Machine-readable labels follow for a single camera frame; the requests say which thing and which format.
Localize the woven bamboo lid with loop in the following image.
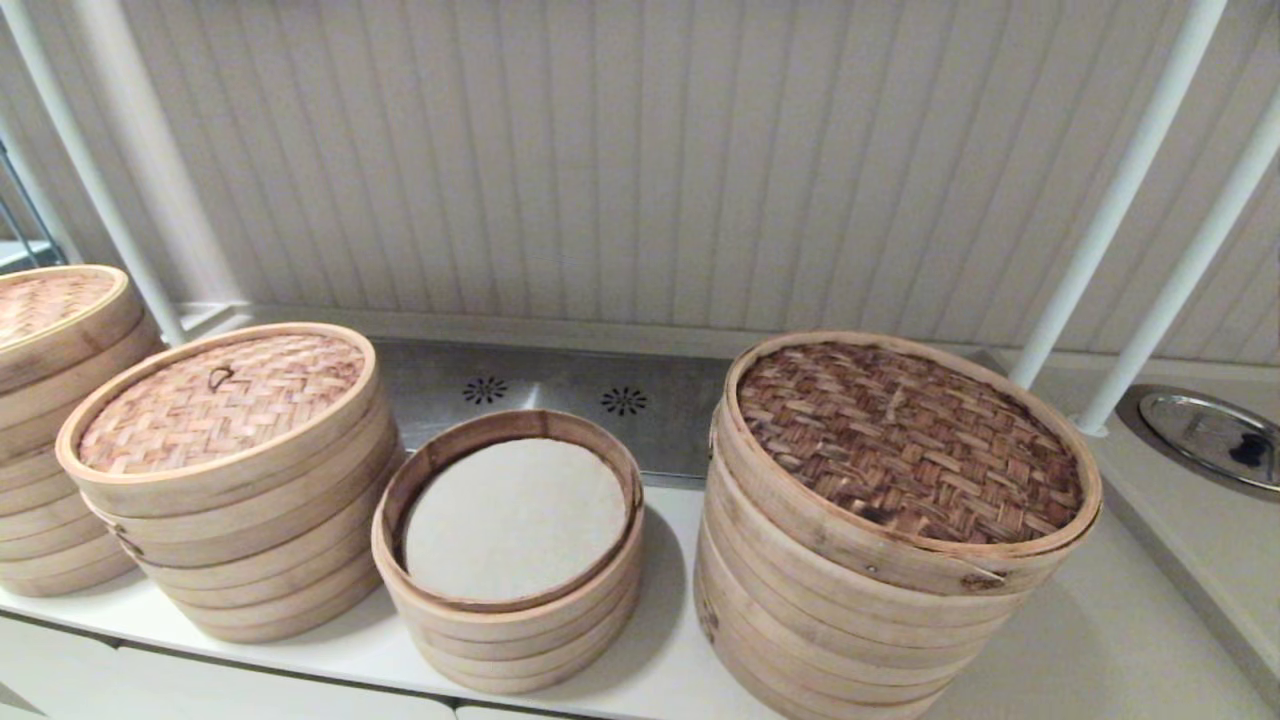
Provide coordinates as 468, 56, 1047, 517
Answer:
56, 321, 379, 519

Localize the white round steamer liner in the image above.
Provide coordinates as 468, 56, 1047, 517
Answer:
402, 437, 629, 604

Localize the large dark-lidded bamboo steamer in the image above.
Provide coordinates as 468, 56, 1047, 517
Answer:
712, 331, 1103, 598

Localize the small bamboo steamer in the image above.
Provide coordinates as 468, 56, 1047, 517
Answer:
370, 408, 646, 696

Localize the large bamboo steamer basket stack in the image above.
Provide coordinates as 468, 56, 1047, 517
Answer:
693, 430, 1031, 720

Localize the stainless steel vent panel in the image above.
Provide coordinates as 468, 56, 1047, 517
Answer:
372, 338, 738, 481

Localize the thin white pole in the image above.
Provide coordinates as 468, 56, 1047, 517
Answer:
0, 0, 191, 347
1008, 0, 1229, 391
1075, 95, 1280, 438

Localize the grey metal shelf rack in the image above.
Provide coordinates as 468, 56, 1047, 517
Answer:
0, 140, 49, 271

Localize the thick white post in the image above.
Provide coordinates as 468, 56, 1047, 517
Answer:
65, 0, 251, 309

